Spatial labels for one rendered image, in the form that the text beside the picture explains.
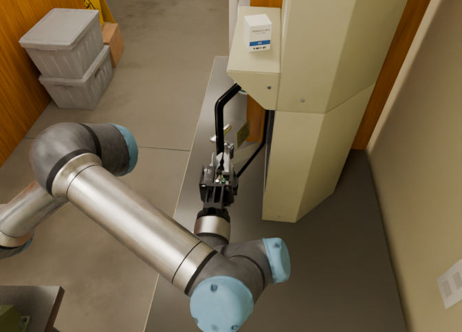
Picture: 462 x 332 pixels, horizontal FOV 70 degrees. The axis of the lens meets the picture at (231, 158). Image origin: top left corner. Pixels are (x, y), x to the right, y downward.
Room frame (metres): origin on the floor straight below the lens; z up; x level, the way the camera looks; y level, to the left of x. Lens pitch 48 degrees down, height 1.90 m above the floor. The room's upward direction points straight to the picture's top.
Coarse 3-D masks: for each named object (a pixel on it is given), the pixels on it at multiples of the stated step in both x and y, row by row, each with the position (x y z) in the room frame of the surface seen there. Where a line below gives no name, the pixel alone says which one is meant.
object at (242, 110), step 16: (224, 96) 0.67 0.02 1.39; (240, 96) 0.74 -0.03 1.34; (224, 112) 0.67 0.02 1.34; (240, 112) 0.74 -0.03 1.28; (256, 112) 0.83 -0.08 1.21; (224, 128) 0.67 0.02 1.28; (240, 128) 0.74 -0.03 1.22; (256, 128) 0.83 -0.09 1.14; (224, 144) 0.67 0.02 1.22; (240, 144) 0.74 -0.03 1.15; (256, 144) 0.84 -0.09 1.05; (240, 160) 0.75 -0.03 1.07
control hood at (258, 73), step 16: (240, 16) 0.85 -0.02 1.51; (272, 16) 0.85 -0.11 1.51; (240, 32) 0.77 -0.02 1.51; (272, 32) 0.77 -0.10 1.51; (240, 48) 0.69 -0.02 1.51; (272, 48) 0.69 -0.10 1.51; (240, 64) 0.63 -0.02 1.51; (256, 64) 0.63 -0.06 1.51; (272, 64) 0.63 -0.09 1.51; (240, 80) 0.60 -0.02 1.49; (256, 80) 0.60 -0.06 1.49; (272, 80) 0.59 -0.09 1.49; (256, 96) 0.60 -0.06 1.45; (272, 96) 0.59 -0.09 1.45
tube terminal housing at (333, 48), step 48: (288, 0) 0.66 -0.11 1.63; (336, 0) 0.58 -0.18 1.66; (384, 0) 0.64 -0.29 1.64; (288, 48) 0.59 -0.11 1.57; (336, 48) 0.58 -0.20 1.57; (384, 48) 0.69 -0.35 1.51; (288, 96) 0.59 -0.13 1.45; (336, 96) 0.60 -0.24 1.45; (288, 144) 0.59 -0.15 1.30; (336, 144) 0.64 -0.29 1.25; (288, 192) 0.58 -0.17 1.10
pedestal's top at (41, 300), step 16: (0, 288) 0.36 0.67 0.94; (16, 288) 0.36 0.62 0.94; (32, 288) 0.36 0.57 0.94; (48, 288) 0.36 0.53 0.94; (0, 304) 0.32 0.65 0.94; (16, 304) 0.32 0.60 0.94; (32, 304) 0.32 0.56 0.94; (48, 304) 0.32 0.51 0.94; (32, 320) 0.28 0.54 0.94; (48, 320) 0.28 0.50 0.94
